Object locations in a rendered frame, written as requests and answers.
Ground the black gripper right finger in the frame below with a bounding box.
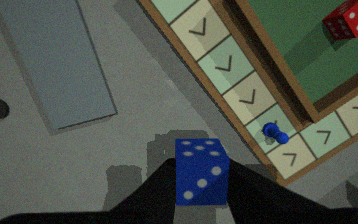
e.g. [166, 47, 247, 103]
[227, 158, 358, 224]

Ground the blue die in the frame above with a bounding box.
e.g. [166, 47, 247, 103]
[175, 138, 230, 206]

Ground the blue pawn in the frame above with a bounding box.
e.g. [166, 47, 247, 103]
[262, 122, 289, 144]

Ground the red die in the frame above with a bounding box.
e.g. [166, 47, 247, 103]
[322, 0, 358, 40]

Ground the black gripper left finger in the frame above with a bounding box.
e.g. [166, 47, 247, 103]
[0, 158, 176, 224]

